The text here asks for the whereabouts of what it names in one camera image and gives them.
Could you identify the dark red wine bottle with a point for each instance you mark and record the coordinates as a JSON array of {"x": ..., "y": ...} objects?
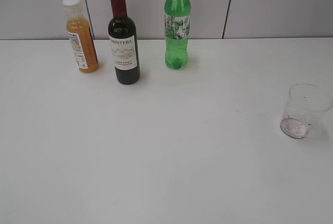
[{"x": 123, "y": 40}]

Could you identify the transparent plastic cup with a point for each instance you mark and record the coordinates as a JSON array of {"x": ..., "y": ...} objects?
[{"x": 306, "y": 105}]

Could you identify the green plastic soda bottle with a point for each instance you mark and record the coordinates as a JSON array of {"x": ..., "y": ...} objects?
[{"x": 176, "y": 32}]

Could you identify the orange juice bottle white cap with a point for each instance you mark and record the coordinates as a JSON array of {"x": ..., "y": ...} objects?
[{"x": 80, "y": 37}]

